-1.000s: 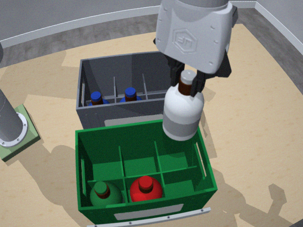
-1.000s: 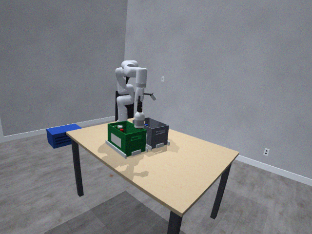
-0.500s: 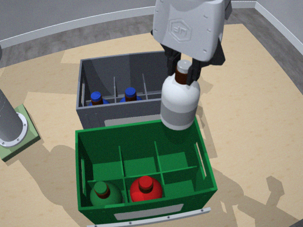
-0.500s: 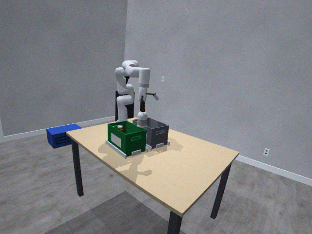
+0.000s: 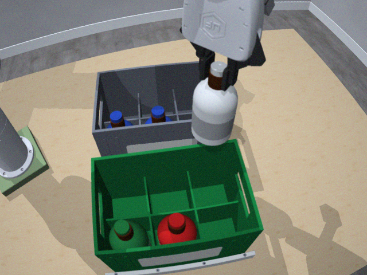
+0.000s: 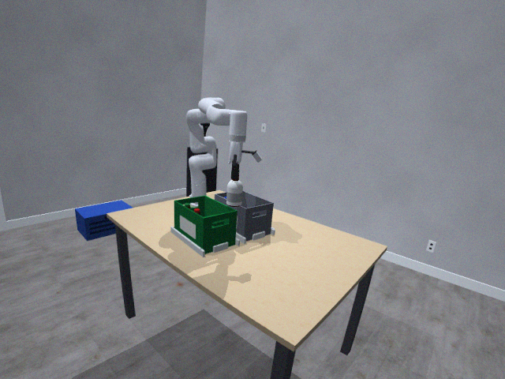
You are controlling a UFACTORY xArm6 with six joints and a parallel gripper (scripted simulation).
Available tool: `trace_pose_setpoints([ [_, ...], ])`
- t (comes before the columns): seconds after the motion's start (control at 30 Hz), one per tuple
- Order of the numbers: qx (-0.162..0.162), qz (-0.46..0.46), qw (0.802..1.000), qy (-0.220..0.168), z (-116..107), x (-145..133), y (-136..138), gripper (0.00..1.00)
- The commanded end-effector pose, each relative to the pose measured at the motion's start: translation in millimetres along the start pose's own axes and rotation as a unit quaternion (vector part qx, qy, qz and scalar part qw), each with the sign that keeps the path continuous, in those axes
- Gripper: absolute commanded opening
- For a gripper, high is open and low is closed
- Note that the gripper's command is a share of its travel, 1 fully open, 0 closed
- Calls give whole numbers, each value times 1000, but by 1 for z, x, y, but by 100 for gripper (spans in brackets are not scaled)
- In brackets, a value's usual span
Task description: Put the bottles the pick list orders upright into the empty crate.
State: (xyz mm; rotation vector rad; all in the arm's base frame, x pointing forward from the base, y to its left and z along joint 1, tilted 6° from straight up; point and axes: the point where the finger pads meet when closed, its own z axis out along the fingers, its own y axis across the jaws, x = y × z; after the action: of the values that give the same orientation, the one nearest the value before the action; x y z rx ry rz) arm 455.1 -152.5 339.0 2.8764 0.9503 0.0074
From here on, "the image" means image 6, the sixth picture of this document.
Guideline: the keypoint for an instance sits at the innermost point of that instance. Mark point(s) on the white bottle with grey label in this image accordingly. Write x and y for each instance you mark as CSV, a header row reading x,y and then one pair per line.
x,y
234,193

